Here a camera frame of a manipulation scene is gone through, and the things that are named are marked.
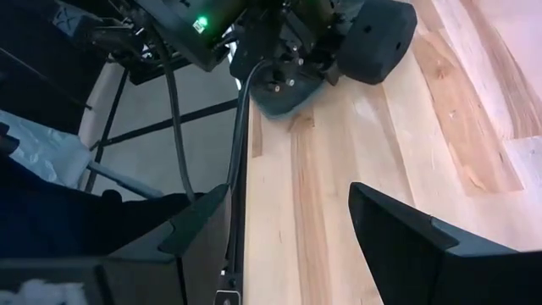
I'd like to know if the grey tube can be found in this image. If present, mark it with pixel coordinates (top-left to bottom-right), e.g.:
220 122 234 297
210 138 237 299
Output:
86 159 165 200

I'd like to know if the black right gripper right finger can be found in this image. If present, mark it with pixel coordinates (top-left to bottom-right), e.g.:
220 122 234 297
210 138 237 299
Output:
348 181 542 305

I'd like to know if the beige curved strip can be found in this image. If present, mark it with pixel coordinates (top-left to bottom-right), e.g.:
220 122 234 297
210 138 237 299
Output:
77 61 130 149

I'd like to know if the dark blue cloth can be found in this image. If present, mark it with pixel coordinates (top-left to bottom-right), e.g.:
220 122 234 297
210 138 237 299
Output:
0 158 213 260

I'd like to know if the white plastic bag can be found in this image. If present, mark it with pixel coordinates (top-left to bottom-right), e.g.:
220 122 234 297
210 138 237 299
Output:
0 108 93 190

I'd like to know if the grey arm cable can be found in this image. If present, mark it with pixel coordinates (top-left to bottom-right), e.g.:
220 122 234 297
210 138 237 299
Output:
146 33 198 203

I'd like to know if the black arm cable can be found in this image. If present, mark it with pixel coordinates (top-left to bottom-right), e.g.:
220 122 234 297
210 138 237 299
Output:
226 58 268 191

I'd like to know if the black aluminium table frame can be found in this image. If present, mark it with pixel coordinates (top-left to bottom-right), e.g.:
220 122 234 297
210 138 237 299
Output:
219 101 252 305

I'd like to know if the dark grey panel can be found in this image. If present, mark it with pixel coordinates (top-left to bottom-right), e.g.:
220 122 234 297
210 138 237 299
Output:
0 0 109 135

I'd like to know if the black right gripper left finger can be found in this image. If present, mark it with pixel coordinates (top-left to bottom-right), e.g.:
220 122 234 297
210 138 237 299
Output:
0 182 233 305

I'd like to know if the thin black rod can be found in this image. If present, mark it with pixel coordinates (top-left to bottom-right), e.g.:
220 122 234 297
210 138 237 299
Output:
83 69 130 194
91 97 239 149

